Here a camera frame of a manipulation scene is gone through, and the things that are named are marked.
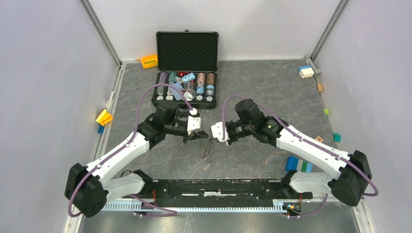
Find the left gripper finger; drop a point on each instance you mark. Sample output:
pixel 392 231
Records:
pixel 203 133
pixel 200 137

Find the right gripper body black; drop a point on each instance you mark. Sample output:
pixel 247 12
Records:
pixel 237 131

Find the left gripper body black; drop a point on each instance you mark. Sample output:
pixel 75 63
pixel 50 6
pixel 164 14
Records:
pixel 189 137

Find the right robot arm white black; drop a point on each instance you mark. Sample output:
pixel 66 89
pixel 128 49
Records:
pixel 346 176

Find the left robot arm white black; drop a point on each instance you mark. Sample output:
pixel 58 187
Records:
pixel 89 187

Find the blue playing card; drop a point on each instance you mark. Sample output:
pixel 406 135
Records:
pixel 176 91

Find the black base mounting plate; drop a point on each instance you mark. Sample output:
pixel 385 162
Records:
pixel 219 192

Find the blue green toy brick stack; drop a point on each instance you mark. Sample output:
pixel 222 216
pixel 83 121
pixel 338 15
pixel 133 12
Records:
pixel 294 163

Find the black poker chip case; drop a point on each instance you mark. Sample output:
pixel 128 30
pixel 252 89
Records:
pixel 189 58

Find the wooden letter cube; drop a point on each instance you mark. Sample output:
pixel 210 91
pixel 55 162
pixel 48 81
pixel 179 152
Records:
pixel 319 139

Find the yellow box at back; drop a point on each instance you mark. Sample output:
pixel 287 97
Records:
pixel 149 61

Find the yellow orange block left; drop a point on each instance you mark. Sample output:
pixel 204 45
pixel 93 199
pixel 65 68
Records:
pixel 104 117

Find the blue white toy brick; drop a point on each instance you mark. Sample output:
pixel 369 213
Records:
pixel 306 71

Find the small blue block left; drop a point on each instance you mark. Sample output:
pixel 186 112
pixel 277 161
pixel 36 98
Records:
pixel 101 129

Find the orange wooden cube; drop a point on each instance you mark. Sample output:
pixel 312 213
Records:
pixel 320 88

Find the teal small cube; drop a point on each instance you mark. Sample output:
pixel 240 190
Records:
pixel 336 137

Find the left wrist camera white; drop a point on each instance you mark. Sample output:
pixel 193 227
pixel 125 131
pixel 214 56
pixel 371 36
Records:
pixel 194 121

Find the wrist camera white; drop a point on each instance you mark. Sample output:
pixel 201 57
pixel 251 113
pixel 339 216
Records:
pixel 219 132
pixel 194 121

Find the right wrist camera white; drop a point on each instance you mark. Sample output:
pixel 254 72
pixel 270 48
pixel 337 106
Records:
pixel 219 132

